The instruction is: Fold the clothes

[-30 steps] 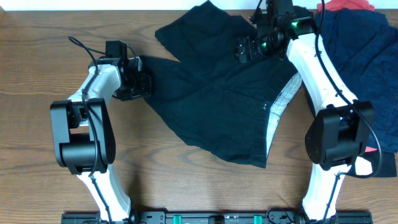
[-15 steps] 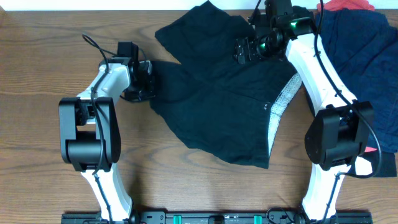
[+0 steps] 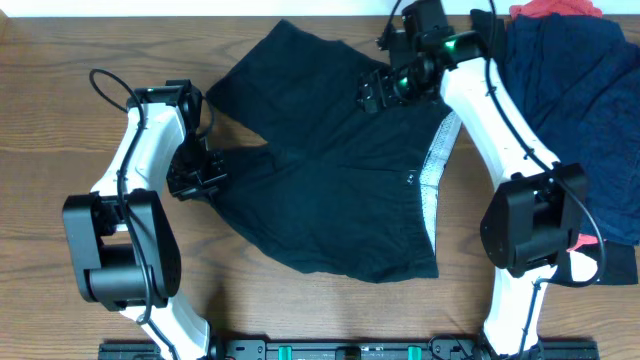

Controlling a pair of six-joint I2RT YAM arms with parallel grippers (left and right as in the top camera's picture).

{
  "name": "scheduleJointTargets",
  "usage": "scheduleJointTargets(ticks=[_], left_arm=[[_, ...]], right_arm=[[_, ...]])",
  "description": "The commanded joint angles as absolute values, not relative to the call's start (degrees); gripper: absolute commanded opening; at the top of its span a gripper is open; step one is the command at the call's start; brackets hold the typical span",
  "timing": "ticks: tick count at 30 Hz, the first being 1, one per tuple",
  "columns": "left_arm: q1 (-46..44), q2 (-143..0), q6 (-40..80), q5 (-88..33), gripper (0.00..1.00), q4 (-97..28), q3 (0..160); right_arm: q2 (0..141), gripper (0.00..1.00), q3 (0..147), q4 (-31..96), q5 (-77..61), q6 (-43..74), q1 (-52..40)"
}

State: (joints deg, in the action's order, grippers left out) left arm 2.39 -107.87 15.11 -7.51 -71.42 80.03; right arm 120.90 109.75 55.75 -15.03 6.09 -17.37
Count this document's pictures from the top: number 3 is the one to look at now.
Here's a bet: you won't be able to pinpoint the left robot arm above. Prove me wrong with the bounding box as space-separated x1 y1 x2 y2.
62 80 227 359

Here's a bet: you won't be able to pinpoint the black garment under pile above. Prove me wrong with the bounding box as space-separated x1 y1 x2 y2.
469 8 639 286

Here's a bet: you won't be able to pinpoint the navy blue garment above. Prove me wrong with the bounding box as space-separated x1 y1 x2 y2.
503 13 640 247

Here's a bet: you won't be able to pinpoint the red garment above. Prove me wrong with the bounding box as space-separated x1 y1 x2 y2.
509 0 603 19

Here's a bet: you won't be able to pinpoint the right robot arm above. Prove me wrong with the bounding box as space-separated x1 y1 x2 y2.
358 27 602 359

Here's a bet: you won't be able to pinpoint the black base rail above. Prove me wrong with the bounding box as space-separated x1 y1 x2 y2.
97 339 600 360

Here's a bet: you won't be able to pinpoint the black shorts with white waistband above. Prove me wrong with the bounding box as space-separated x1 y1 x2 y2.
206 21 461 283

